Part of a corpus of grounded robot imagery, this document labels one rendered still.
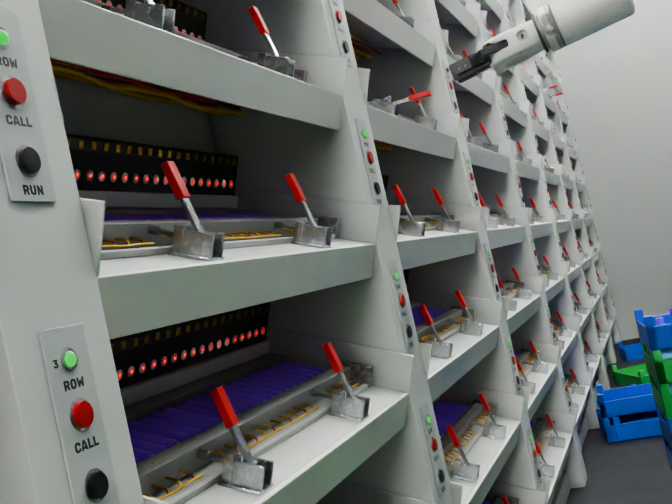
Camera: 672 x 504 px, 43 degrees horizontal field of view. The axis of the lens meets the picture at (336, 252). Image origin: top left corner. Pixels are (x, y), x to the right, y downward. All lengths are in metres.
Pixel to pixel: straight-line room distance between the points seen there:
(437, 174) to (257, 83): 0.96
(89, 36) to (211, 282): 0.22
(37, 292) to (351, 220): 0.66
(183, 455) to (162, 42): 0.35
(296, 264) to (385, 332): 0.29
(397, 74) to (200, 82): 1.10
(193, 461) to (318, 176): 0.51
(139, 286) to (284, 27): 0.64
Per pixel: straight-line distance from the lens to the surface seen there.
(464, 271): 1.82
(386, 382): 1.15
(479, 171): 2.53
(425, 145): 1.59
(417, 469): 1.17
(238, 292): 0.77
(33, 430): 0.52
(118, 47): 0.71
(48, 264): 0.55
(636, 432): 3.04
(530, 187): 3.21
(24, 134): 0.56
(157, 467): 0.72
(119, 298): 0.61
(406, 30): 1.65
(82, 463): 0.55
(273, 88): 0.96
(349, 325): 1.16
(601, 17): 1.63
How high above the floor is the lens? 0.72
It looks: 2 degrees up
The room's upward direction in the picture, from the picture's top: 12 degrees counter-clockwise
